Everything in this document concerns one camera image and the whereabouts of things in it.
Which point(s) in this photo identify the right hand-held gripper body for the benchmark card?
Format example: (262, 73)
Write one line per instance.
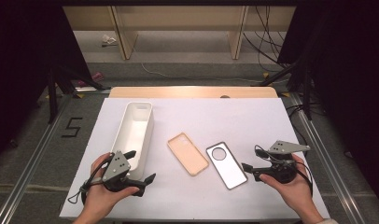
(284, 171)

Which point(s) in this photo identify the pink object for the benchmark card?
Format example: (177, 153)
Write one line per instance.
(97, 76)

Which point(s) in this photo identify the black tripod stand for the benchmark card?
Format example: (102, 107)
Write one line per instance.
(53, 96)
(307, 93)

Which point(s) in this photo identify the light wooden table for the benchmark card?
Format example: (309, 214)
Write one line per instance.
(178, 92)

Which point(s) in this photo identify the crumpled white paper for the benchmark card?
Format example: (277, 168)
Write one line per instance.
(108, 39)

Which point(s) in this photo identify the person's right hand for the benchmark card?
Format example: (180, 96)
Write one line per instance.
(298, 193)

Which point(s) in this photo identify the yellow tape piece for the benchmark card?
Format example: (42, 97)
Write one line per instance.
(80, 95)
(286, 94)
(265, 75)

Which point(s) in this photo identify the white oblong plastic container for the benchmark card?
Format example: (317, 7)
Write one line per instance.
(133, 133)

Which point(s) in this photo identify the beige phone case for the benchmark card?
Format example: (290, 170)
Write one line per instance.
(187, 154)

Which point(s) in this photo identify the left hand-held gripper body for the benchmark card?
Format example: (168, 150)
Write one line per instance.
(116, 166)

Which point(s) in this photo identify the wooden shelf unit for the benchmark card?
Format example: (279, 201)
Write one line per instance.
(184, 17)

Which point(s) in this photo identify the black curtain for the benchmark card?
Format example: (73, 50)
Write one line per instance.
(349, 62)
(22, 62)

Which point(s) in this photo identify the aluminium floor rail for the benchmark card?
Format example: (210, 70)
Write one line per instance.
(329, 165)
(31, 161)

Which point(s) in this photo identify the clear black-rimmed phone case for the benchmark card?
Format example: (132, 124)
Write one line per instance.
(229, 171)

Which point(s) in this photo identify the white table cover sheet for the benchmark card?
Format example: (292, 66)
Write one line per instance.
(209, 118)

